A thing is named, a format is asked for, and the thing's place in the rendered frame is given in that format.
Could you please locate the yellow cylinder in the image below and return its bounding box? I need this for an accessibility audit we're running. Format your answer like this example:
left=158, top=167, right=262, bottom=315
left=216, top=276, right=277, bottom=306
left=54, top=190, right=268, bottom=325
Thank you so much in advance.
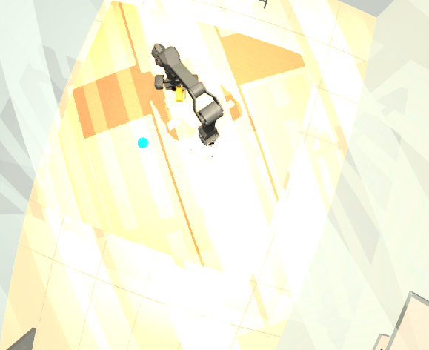
left=176, top=87, right=183, bottom=102

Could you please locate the cyan circle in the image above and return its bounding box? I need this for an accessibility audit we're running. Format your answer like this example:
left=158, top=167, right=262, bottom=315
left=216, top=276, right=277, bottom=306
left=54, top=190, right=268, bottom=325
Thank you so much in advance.
left=137, top=137, right=148, bottom=148

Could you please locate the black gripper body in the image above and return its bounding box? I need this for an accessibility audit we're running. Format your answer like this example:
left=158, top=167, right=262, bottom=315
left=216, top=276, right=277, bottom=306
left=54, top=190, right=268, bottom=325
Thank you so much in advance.
left=154, top=74, right=199, bottom=90

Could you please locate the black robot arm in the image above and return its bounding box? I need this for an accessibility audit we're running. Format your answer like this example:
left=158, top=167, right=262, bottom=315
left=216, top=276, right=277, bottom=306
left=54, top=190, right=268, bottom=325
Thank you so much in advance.
left=151, top=43, right=224, bottom=147

